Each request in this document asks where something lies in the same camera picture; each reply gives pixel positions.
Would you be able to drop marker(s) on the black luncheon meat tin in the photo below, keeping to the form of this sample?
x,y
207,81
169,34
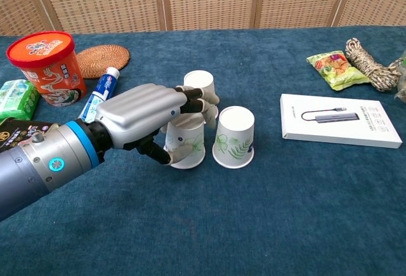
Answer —
x,y
19,131

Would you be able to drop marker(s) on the green tissue pack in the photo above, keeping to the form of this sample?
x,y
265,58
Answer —
x,y
17,98

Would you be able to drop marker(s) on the green snack chip bag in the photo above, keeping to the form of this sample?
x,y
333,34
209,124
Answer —
x,y
337,69

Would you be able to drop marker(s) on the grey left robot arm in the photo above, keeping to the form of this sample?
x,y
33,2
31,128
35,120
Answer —
x,y
31,174

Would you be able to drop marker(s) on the white floral paper cup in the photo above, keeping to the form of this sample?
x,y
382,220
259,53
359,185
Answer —
x,y
198,79
233,136
190,149

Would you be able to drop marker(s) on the orange instant noodle tub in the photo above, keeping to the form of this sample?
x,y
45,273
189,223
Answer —
x,y
47,63

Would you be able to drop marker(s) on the bamboo folding screen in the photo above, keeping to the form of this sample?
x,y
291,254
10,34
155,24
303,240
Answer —
x,y
203,0

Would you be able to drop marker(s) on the plastic wrapped bread pack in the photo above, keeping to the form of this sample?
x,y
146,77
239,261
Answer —
x,y
402,89

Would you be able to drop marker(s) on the white blue toothpaste tube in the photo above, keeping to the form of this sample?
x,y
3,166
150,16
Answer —
x,y
106,85

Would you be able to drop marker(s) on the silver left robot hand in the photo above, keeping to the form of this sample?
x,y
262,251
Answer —
x,y
142,111

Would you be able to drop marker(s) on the round woven rattan coaster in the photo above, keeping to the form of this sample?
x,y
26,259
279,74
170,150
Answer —
x,y
101,60

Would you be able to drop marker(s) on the white USB hub box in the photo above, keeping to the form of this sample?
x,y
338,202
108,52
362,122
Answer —
x,y
339,120

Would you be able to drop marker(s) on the blue table cloth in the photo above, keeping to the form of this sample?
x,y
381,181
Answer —
x,y
222,219

